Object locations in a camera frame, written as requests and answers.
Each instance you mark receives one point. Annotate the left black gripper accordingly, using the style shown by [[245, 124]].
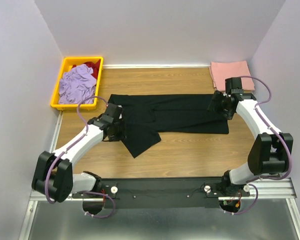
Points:
[[119, 137]]

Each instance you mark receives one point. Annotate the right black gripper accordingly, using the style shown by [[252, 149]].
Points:
[[217, 96]]

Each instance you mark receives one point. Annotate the black t shirt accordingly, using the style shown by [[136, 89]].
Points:
[[146, 116]]

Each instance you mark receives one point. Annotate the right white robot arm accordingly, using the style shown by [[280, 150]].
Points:
[[270, 155]]

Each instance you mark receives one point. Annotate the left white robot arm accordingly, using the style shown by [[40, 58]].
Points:
[[54, 175]]

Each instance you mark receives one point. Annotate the folded pink t shirt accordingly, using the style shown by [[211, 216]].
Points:
[[221, 71]]

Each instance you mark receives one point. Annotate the lavender t shirt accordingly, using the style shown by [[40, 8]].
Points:
[[72, 89]]

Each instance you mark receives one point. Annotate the red t shirt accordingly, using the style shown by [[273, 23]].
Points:
[[90, 73]]

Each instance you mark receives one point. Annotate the yellow plastic bin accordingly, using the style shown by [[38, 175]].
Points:
[[66, 66]]

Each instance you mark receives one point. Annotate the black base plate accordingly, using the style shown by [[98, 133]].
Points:
[[149, 193]]

